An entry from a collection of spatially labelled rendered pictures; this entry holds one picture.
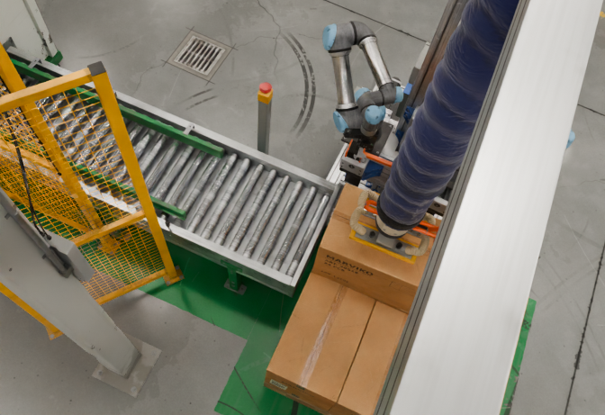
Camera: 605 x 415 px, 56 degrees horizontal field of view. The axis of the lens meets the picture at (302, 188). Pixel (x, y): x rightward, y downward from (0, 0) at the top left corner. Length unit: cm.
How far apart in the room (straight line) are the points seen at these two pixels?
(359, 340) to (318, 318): 25
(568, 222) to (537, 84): 378
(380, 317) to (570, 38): 253
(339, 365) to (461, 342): 255
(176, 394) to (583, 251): 292
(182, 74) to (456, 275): 412
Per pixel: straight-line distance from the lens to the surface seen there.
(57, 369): 385
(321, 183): 345
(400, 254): 282
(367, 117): 260
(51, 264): 213
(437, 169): 215
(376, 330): 324
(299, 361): 314
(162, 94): 455
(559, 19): 91
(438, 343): 62
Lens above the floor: 363
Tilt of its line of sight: 62 degrees down
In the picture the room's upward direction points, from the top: 10 degrees clockwise
